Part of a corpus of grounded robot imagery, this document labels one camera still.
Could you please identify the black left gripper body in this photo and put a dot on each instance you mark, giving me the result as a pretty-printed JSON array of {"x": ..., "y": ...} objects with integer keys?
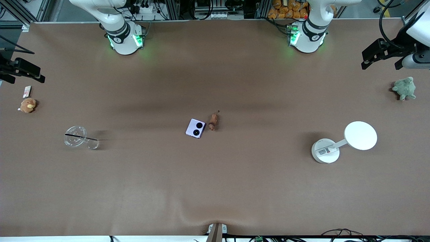
[{"x": 395, "y": 49}]

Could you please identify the lavender flip phone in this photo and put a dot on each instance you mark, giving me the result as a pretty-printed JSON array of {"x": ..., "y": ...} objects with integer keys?
[{"x": 195, "y": 128}]

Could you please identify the brown lion statue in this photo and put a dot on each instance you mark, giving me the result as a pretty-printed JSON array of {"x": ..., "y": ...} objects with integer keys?
[{"x": 213, "y": 121}]

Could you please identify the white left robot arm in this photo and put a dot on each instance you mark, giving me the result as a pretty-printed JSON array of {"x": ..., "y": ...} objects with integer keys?
[{"x": 307, "y": 37}]

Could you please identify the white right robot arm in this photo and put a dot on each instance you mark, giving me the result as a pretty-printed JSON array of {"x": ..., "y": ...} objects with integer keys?
[{"x": 124, "y": 37}]

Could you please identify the small white red packet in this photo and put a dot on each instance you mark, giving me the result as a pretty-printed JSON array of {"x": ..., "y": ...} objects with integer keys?
[{"x": 27, "y": 91}]

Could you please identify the green plush turtle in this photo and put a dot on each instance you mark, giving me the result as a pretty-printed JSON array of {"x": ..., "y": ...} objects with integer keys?
[{"x": 405, "y": 88}]

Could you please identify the aluminium profile beam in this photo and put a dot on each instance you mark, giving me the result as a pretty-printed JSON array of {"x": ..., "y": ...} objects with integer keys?
[{"x": 410, "y": 18}]

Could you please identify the brown plush toy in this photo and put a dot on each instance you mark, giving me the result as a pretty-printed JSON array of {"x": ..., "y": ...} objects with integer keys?
[{"x": 28, "y": 105}]

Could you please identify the black straw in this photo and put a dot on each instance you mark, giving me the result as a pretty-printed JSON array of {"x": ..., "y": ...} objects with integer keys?
[{"x": 75, "y": 135}]

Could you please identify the clear plastic cup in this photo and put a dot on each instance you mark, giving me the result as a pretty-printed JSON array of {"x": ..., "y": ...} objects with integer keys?
[{"x": 76, "y": 137}]

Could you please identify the white round desk lamp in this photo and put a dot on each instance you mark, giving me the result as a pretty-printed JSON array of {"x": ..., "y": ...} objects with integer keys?
[{"x": 360, "y": 135}]

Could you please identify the orange snack bags pile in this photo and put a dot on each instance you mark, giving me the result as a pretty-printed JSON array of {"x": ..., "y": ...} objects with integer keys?
[{"x": 289, "y": 9}]

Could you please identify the white power strip with plugs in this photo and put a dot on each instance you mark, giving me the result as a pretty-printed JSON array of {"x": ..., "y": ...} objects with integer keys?
[{"x": 151, "y": 9}]

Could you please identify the white empty power strip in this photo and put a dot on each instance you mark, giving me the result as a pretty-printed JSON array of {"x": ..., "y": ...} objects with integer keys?
[{"x": 215, "y": 15}]

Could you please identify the aluminium frame post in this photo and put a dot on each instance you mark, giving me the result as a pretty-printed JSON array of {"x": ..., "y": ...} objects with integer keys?
[
  {"x": 262, "y": 8},
  {"x": 173, "y": 8}
]

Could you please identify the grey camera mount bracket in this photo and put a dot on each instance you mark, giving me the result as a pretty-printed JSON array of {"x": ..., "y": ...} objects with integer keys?
[{"x": 216, "y": 233}]

